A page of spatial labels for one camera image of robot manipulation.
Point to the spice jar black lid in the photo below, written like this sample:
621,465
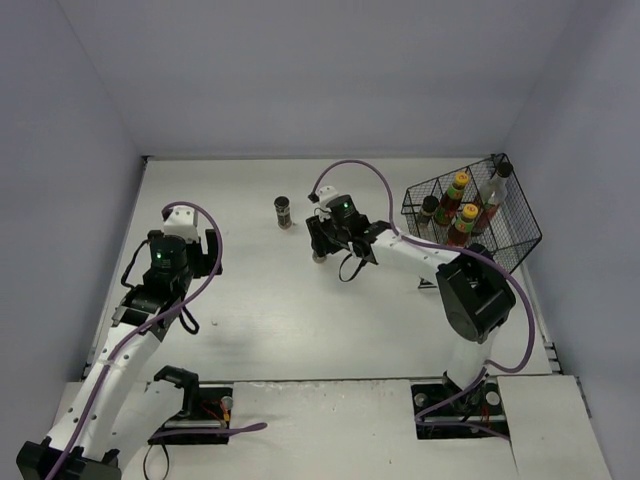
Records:
283,213
426,213
318,259

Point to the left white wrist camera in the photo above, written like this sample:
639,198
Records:
182,222

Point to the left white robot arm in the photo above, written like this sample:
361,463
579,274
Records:
98,435

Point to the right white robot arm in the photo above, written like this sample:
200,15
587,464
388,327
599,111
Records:
476,298

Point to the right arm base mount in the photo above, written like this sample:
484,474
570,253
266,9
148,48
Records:
480,414

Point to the tall clear red-label bottle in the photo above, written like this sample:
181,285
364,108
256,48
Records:
490,196

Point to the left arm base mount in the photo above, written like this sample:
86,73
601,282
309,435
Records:
203,407

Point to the sauce bottle yellow cap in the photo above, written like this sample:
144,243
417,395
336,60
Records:
451,199
460,231

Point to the black wire basket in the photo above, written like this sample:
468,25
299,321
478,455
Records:
510,235

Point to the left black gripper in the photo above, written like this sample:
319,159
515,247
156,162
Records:
211,250

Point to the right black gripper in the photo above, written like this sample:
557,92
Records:
320,235

